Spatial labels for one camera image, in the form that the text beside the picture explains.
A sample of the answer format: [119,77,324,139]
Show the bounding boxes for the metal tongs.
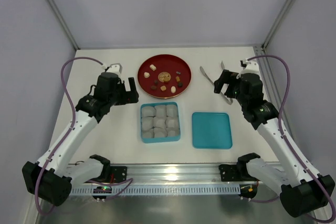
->
[199,61,233,105]

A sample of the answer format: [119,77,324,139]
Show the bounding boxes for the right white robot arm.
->
[214,70,335,221]

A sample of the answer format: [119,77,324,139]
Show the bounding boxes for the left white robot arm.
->
[22,72,139,207]

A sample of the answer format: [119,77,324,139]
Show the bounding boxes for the red round tray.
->
[137,54,192,99]

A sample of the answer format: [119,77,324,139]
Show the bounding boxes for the teal box lid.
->
[192,112,233,150]

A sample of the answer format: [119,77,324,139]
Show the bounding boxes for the teal box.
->
[140,102,181,144]

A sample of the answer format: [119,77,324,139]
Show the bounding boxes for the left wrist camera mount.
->
[104,63,122,76]

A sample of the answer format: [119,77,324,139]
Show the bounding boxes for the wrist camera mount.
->
[104,63,122,76]
[239,59,260,76]

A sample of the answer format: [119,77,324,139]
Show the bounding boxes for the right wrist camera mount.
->
[239,59,260,76]

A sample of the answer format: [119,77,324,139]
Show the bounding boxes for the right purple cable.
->
[240,55,333,221]

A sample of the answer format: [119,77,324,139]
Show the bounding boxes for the purple cable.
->
[35,56,133,215]
[240,55,333,221]

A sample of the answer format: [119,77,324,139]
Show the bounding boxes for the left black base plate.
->
[109,166,128,184]

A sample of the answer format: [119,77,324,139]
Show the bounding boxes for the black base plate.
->
[109,166,128,184]
[218,164,240,182]

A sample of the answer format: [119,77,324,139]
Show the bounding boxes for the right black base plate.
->
[218,164,240,182]

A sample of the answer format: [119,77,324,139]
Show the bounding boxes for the aluminium rail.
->
[67,162,287,183]

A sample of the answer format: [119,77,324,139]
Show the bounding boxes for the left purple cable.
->
[35,56,133,215]

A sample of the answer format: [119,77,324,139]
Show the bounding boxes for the perforated cable duct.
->
[70,183,240,197]

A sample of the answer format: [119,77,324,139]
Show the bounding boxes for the right aluminium frame post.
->
[261,0,296,52]

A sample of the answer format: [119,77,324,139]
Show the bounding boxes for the aluminium frame post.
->
[46,0,80,50]
[261,0,296,52]

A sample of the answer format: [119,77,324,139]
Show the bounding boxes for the left aluminium frame post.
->
[46,0,80,50]

